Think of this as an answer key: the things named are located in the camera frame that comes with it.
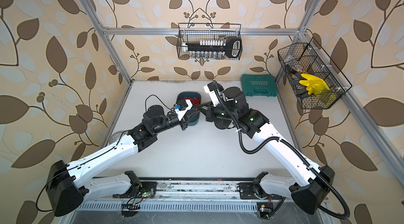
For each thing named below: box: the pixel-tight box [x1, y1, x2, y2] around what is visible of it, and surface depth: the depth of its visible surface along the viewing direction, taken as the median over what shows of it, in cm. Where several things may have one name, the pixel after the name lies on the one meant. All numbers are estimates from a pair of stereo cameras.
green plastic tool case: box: [240, 74, 278, 97], surface depth 117 cm
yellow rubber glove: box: [298, 73, 331, 96], surface depth 68 cm
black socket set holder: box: [185, 36, 243, 59], surface depth 86 cm
